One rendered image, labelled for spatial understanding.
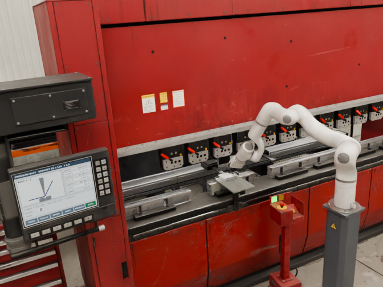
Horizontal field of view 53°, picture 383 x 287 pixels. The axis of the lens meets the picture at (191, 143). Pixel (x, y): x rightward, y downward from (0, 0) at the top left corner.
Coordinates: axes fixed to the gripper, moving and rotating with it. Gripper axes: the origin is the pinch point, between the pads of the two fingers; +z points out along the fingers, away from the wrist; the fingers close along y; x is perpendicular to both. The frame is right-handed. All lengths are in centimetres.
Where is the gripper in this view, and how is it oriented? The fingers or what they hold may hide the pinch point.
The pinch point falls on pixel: (232, 169)
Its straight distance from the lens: 287.9
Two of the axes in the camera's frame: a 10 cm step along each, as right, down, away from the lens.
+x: 0.4, 8.3, -5.5
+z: -2.6, 5.4, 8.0
